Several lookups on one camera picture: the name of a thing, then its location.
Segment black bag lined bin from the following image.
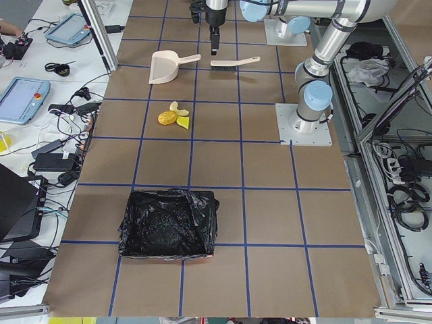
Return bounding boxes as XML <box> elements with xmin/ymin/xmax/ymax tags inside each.
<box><xmin>118</xmin><ymin>188</ymin><xmax>219</xmax><ymax>260</ymax></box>

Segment yellow wedge peel piece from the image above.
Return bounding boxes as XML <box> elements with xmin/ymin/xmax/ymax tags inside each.
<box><xmin>176</xmin><ymin>116</ymin><xmax>190</xmax><ymax>130</ymax></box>

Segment blue teach pendant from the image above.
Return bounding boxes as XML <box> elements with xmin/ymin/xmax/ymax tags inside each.
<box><xmin>45</xmin><ymin>13</ymin><xmax>90</xmax><ymax>48</ymax></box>
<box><xmin>1</xmin><ymin>76</ymin><xmax>51</xmax><ymax>124</ymax></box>

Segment blue teach pendant near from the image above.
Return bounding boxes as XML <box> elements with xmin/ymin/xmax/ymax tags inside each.
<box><xmin>1</xmin><ymin>76</ymin><xmax>51</xmax><ymax>124</ymax></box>

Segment beige plastic dustpan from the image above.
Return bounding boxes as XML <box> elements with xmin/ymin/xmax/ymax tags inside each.
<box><xmin>148</xmin><ymin>50</ymin><xmax>201</xmax><ymax>84</ymax></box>

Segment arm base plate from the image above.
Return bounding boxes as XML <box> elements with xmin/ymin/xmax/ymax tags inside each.
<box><xmin>275</xmin><ymin>103</ymin><xmax>333</xmax><ymax>146</ymax></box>
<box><xmin>264</xmin><ymin>17</ymin><xmax>309</xmax><ymax>47</ymax></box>

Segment black power adapter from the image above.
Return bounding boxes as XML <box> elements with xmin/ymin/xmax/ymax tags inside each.
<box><xmin>33</xmin><ymin>153</ymin><xmax>80</xmax><ymax>172</ymax></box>

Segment coiled black cables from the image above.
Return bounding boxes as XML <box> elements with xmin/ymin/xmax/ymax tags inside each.
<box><xmin>387</xmin><ymin>184</ymin><xmax>429</xmax><ymax>234</ymax></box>

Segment pale curved peel piece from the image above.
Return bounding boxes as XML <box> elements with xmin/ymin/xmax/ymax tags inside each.
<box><xmin>169</xmin><ymin>101</ymin><xmax>190</xmax><ymax>117</ymax></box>

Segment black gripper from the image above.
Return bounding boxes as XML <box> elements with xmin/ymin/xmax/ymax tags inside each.
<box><xmin>205</xmin><ymin>0</ymin><xmax>227</xmax><ymax>55</ymax></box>
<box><xmin>189</xmin><ymin>0</ymin><xmax>206</xmax><ymax>23</ymax></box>

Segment beige hand brush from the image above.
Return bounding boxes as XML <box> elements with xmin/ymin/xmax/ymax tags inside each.
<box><xmin>210</xmin><ymin>56</ymin><xmax>261</xmax><ymax>72</ymax></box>

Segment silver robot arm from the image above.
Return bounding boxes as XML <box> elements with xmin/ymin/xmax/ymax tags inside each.
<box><xmin>240</xmin><ymin>0</ymin><xmax>397</xmax><ymax>134</ymax></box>

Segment power strip with plugs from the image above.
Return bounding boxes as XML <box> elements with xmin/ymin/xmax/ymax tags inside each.
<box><xmin>76</xmin><ymin>111</ymin><xmax>99</xmax><ymax>159</ymax></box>

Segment orange round peel piece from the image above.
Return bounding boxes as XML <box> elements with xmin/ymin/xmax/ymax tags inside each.
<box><xmin>158</xmin><ymin>111</ymin><xmax>178</xmax><ymax>126</ymax></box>

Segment white crumpled cloth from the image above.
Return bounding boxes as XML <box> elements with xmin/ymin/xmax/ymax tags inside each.
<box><xmin>347</xmin><ymin>58</ymin><xmax>389</xmax><ymax>87</ymax></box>

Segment black laptop computer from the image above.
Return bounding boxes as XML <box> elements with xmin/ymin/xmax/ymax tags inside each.
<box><xmin>1</xmin><ymin>165</ymin><xmax>47</xmax><ymax>242</ymax></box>

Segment black tape roll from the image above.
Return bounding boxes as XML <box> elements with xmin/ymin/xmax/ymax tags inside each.
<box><xmin>54</xmin><ymin>64</ymin><xmax>70</xmax><ymax>77</ymax></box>

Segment aluminium frame post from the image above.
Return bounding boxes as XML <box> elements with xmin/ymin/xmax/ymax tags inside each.
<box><xmin>77</xmin><ymin>0</ymin><xmax>118</xmax><ymax>73</ymax></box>

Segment blue teach pendant far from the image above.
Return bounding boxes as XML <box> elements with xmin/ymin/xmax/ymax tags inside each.
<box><xmin>45</xmin><ymin>13</ymin><xmax>90</xmax><ymax>48</ymax></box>

